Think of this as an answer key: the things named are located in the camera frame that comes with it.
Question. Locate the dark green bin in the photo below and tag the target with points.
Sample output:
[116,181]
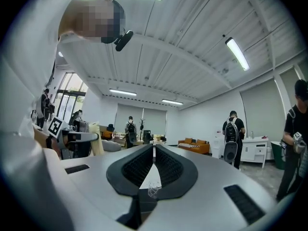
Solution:
[276,155]

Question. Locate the light wooden board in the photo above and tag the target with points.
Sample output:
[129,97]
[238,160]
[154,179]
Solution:
[97,145]

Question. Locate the black grey backpack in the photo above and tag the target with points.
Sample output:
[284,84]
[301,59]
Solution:
[132,128]
[231,136]

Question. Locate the person's white shirt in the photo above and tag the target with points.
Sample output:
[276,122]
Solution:
[26,85]

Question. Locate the black coat rack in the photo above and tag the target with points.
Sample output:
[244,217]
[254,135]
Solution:
[143,124]

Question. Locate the orange sofa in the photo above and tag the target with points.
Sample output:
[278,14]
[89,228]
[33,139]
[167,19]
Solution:
[193,146]

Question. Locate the black head-worn camera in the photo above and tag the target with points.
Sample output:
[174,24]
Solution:
[123,40]

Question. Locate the person's head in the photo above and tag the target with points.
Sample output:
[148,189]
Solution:
[79,20]

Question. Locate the glass entrance door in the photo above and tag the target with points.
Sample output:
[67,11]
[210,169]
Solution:
[69,97]

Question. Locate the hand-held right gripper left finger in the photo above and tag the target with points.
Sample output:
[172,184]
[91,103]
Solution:
[115,177]

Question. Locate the orange office chair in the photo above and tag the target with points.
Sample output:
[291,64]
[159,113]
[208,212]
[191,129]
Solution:
[108,132]

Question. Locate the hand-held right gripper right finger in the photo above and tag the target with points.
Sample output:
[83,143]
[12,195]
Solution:
[188,177]

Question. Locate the grey sofa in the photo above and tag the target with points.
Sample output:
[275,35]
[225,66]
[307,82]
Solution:
[110,146]

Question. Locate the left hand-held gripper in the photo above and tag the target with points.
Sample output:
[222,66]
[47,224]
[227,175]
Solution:
[55,127]

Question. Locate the person's left forearm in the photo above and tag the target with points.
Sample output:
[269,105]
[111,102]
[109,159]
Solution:
[40,135]

